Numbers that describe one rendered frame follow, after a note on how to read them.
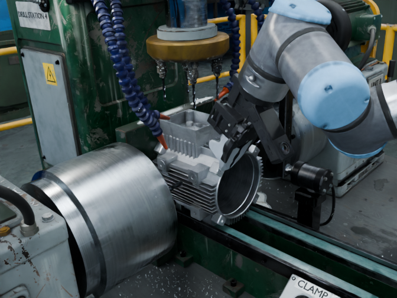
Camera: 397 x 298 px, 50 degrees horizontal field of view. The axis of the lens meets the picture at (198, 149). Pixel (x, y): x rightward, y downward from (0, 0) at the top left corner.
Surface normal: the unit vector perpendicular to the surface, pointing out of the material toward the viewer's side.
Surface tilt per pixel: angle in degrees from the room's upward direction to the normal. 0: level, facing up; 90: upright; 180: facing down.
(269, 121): 58
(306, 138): 84
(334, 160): 90
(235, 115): 30
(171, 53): 90
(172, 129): 90
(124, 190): 47
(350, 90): 113
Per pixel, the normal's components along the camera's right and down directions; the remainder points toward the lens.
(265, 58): -0.59, 0.41
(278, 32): -0.80, -0.20
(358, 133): 0.26, 0.74
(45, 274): 0.72, 0.24
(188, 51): 0.06, 0.40
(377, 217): -0.05, -0.92
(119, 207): 0.56, -0.33
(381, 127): -0.31, 0.47
